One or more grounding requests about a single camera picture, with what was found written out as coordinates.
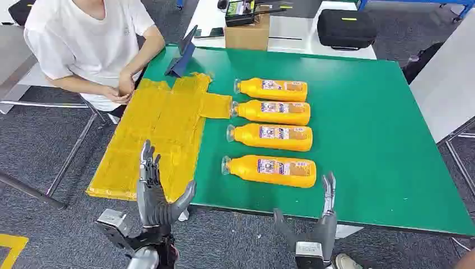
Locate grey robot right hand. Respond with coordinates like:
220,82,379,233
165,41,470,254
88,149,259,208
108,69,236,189
273,171,338,261

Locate person's right hand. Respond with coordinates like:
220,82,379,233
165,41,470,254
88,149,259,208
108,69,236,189
101,85,132,105

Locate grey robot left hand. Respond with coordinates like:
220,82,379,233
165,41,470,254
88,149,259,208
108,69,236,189
136,139,197,228

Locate person's left hand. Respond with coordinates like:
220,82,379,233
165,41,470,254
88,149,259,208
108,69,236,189
118,70,137,98

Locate orange drink bottle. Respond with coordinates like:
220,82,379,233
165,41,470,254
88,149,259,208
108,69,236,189
226,123,314,152
230,99,311,127
221,155,317,189
234,77,308,103

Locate white shoe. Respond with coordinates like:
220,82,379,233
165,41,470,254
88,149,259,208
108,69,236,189
335,253,364,269

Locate yellow sheet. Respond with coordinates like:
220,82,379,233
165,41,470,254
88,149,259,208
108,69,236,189
86,72,234,203

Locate tablet in blue case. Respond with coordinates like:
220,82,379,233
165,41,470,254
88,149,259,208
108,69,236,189
165,25,199,78

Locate person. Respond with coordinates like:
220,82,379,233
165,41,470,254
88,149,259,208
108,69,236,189
23,0,166,119

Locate green table mat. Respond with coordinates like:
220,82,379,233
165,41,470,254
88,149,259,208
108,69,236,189
142,44,475,237

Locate black phone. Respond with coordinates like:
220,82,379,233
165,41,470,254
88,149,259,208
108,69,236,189
193,27,226,39

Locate black chair back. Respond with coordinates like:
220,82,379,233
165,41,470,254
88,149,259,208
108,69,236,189
7,0,37,27

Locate brown cardboard box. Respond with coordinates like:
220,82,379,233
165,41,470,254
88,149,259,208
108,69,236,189
224,14,271,52

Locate black remote controller with antennas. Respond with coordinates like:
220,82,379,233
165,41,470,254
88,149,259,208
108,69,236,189
224,0,295,28

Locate yellow floor tape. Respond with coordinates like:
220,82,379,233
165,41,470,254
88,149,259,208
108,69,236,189
0,234,30,269

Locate white table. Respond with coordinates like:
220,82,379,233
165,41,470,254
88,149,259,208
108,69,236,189
184,0,378,61

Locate grey side table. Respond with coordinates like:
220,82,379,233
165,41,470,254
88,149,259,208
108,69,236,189
408,9,475,144

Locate black bag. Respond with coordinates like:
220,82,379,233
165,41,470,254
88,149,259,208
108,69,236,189
402,41,445,85

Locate black hard carry case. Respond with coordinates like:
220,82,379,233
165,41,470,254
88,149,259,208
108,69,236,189
316,8,378,51

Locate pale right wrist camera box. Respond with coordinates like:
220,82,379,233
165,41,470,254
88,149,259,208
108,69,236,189
294,241,326,269

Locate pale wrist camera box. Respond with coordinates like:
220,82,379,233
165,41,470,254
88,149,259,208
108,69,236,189
294,241,326,269
94,208,131,240

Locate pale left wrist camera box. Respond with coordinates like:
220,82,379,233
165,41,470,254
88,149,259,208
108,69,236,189
94,208,131,240

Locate grey metal bench frame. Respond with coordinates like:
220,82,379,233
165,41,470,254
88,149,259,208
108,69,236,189
0,99,120,210

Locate blue metal frame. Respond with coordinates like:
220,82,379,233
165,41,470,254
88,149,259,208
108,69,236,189
357,0,475,24

